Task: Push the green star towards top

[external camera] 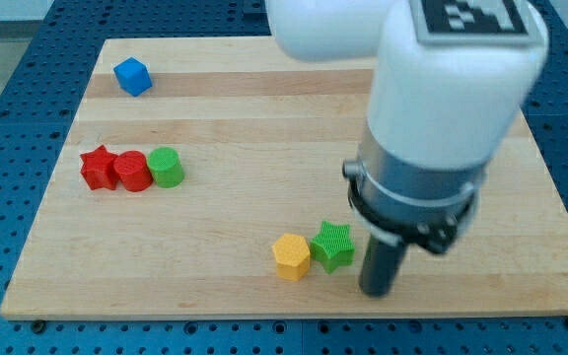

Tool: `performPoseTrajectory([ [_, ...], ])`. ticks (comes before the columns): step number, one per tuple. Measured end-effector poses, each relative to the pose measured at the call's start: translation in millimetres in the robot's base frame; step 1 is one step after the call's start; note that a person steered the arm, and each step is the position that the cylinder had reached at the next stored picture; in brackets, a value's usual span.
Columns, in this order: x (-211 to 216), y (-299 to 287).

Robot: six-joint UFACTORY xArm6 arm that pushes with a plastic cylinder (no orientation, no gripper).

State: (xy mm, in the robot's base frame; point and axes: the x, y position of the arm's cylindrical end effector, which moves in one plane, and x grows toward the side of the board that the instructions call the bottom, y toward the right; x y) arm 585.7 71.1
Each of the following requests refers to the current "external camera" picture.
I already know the blue cube block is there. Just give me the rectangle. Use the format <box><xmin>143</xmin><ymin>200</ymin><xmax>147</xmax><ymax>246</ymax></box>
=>
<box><xmin>113</xmin><ymin>57</ymin><xmax>153</xmax><ymax>97</ymax></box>

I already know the green cylinder block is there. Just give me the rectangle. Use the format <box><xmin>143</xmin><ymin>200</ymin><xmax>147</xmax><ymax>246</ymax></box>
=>
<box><xmin>147</xmin><ymin>147</ymin><xmax>184</xmax><ymax>188</ymax></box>

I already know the black white fiducial marker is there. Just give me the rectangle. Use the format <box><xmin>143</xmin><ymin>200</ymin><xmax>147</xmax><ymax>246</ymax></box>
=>
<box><xmin>409</xmin><ymin>0</ymin><xmax>536</xmax><ymax>45</ymax></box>

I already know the green star block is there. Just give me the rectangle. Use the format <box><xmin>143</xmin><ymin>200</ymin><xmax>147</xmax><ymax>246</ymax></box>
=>
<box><xmin>310</xmin><ymin>221</ymin><xmax>356</xmax><ymax>274</ymax></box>

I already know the grey metal wrist flange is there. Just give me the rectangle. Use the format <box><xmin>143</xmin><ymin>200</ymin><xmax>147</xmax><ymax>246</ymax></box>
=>
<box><xmin>342</xmin><ymin>128</ymin><xmax>485</xmax><ymax>254</ymax></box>

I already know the wooden board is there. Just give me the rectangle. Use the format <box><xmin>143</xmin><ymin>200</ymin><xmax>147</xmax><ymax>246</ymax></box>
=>
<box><xmin>0</xmin><ymin>36</ymin><xmax>568</xmax><ymax>320</ymax></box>

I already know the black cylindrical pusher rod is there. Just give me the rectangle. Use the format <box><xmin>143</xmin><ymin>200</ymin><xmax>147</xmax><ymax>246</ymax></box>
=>
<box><xmin>358</xmin><ymin>236</ymin><xmax>407</xmax><ymax>298</ymax></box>

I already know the red cylinder block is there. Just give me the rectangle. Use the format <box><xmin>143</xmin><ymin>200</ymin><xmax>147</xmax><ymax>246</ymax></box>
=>
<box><xmin>113</xmin><ymin>150</ymin><xmax>153</xmax><ymax>192</ymax></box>

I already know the red star block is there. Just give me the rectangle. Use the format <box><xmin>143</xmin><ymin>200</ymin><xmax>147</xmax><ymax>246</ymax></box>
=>
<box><xmin>80</xmin><ymin>145</ymin><xmax>118</xmax><ymax>190</ymax></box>

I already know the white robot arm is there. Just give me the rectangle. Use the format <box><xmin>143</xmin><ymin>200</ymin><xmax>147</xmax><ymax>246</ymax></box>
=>
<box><xmin>265</xmin><ymin>0</ymin><xmax>549</xmax><ymax>297</ymax></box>

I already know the yellow hexagon block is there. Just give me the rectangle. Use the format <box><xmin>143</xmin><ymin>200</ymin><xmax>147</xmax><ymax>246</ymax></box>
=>
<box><xmin>272</xmin><ymin>234</ymin><xmax>311</xmax><ymax>281</ymax></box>

